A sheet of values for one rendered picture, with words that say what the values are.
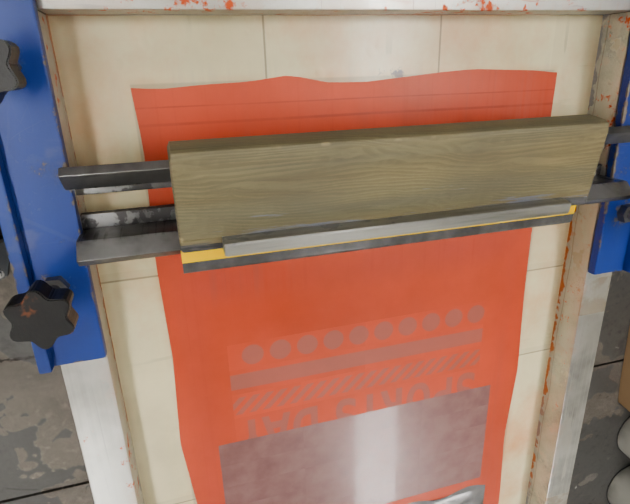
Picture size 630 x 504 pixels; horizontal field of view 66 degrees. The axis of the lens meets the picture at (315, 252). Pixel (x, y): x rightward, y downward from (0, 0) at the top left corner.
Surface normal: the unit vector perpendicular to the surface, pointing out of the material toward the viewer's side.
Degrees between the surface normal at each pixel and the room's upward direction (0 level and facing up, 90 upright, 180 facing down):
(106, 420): 0
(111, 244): 45
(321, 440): 0
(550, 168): 9
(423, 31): 0
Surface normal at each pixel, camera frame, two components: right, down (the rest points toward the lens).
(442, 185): 0.29, 0.47
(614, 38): -0.96, 0.12
